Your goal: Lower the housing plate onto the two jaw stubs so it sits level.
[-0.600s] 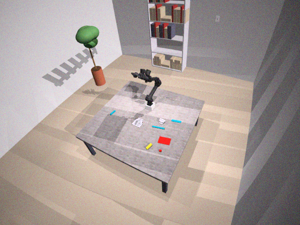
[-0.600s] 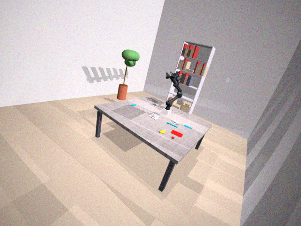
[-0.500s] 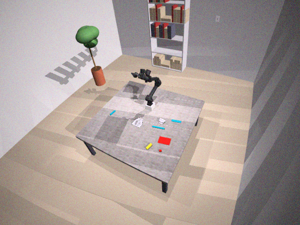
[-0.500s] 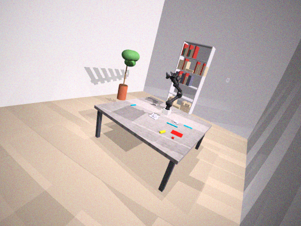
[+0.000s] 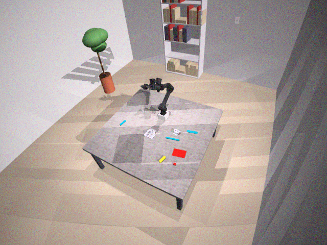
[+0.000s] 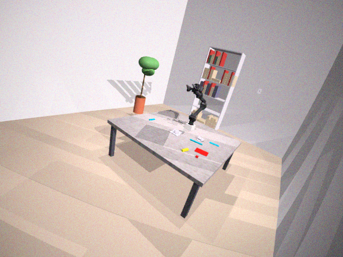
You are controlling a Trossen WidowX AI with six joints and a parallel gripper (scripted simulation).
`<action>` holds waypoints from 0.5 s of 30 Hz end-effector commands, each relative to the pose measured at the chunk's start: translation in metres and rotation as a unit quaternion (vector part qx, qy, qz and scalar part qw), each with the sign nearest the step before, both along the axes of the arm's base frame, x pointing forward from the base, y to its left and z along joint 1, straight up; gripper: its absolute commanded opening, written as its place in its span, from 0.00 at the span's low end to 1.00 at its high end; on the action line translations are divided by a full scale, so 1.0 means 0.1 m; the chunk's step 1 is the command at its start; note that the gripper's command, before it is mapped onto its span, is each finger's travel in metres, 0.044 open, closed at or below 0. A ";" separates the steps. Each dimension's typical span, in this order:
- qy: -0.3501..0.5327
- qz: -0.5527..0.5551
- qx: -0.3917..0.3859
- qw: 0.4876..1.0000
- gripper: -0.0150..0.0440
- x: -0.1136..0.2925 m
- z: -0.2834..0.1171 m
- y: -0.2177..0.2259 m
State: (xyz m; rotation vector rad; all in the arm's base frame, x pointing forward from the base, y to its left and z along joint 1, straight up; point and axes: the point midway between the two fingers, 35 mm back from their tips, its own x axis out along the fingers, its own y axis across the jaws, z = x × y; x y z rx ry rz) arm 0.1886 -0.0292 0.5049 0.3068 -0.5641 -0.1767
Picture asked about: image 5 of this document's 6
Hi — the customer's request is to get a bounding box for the red flat rectangular plate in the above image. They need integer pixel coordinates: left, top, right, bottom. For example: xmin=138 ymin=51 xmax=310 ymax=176
xmin=172 ymin=149 xmax=186 ymax=158

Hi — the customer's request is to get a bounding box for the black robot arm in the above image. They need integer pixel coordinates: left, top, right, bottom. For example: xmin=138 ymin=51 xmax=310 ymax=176
xmin=149 ymin=78 xmax=174 ymax=116

